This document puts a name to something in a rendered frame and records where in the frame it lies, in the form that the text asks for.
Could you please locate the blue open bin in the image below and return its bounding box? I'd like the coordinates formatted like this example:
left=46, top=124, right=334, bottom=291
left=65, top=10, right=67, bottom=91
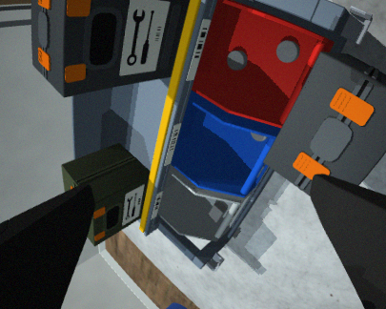
left=171, top=91, right=281, bottom=197

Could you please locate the yellow flat bar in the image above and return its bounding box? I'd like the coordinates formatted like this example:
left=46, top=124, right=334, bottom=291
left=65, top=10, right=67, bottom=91
left=139, top=0, right=201, bottom=233

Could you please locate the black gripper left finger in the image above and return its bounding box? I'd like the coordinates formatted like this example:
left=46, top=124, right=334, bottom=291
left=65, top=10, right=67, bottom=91
left=0, top=185, right=95, bottom=309

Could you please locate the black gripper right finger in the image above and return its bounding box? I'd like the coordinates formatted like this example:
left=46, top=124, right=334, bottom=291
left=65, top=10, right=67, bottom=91
left=310, top=174, right=386, bottom=309

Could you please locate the grey open bin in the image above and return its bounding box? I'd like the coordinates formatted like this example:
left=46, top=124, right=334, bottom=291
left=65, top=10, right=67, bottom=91
left=158, top=165, right=252, bottom=241

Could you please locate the olive green tool case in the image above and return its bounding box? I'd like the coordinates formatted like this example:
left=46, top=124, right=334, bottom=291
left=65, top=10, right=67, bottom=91
left=61, top=143, right=151, bottom=246

